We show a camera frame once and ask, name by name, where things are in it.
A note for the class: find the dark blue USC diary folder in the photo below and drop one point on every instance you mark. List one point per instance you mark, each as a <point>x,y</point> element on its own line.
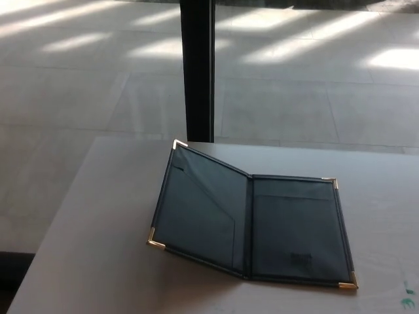
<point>281,229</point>

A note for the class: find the black window frame post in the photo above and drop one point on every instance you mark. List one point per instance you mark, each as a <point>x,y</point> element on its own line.
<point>197,65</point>

